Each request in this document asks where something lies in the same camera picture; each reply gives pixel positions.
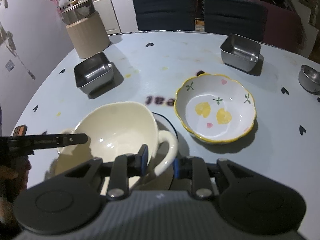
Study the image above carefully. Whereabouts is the cream two-handled ceramic bowl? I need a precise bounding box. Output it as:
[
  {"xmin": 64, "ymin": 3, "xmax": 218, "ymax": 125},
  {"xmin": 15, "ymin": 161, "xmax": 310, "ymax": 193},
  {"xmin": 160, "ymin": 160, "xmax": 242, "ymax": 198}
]
[{"xmin": 54, "ymin": 101, "xmax": 178, "ymax": 189}]

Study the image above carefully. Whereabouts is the lemon pattern scalloped bowl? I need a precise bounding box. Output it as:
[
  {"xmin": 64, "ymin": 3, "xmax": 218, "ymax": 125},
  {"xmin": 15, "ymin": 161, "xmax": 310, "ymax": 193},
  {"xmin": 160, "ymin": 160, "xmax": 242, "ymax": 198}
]
[{"xmin": 174, "ymin": 74, "xmax": 257, "ymax": 144}]

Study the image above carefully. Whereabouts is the steel square tray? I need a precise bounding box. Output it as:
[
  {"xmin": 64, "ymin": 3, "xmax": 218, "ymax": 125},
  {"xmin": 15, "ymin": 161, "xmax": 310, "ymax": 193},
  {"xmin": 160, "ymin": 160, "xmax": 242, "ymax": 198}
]
[
  {"xmin": 74, "ymin": 52, "xmax": 114, "ymax": 95},
  {"xmin": 220, "ymin": 34, "xmax": 261, "ymax": 72}
]

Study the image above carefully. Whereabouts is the left hand of person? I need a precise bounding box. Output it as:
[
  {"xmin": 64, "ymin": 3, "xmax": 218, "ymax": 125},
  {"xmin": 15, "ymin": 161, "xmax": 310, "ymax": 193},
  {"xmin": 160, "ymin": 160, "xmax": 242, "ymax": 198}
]
[{"xmin": 1, "ymin": 157, "xmax": 31, "ymax": 224}]

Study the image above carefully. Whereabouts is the orange phone on table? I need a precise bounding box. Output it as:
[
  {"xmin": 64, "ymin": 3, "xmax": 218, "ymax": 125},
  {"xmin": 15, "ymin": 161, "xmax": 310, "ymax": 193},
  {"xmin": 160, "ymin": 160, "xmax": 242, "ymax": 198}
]
[{"xmin": 12, "ymin": 125, "xmax": 27, "ymax": 137}]

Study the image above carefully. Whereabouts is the small round steel bowl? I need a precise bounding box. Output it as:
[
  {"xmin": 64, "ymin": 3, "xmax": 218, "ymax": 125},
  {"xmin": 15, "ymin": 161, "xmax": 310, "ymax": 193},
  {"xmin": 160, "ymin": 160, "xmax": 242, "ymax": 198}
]
[{"xmin": 298, "ymin": 64, "xmax": 320, "ymax": 94}]

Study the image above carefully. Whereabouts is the dark blue chair right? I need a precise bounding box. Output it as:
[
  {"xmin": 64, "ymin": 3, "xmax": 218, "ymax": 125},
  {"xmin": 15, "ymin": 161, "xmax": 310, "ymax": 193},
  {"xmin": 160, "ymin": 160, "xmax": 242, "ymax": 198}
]
[{"xmin": 204, "ymin": 0, "xmax": 268, "ymax": 42}]

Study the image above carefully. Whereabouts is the dark blue chair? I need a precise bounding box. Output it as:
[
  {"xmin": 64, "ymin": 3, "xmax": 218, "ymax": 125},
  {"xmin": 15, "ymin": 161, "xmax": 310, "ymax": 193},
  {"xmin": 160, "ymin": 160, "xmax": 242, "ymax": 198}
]
[
  {"xmin": 133, "ymin": 0, "xmax": 195, "ymax": 31},
  {"xmin": 204, "ymin": 0, "xmax": 268, "ymax": 42}
]

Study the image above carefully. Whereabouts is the dark blue chair left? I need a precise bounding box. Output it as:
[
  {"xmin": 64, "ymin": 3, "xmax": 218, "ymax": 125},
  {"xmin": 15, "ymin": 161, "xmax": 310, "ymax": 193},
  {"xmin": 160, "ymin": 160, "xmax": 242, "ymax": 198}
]
[{"xmin": 133, "ymin": 0, "xmax": 195, "ymax": 31}]

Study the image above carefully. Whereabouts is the white kitchen cabinet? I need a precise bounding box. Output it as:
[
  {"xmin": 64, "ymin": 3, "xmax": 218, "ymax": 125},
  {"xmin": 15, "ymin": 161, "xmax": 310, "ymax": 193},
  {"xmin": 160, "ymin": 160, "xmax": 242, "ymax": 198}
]
[{"xmin": 92, "ymin": 0, "xmax": 121, "ymax": 35}]

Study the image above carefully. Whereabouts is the maroon chair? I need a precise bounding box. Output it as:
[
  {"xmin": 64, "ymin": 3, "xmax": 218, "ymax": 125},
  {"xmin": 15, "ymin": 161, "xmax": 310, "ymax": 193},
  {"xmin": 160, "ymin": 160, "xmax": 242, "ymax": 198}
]
[{"xmin": 248, "ymin": 0, "xmax": 303, "ymax": 53}]

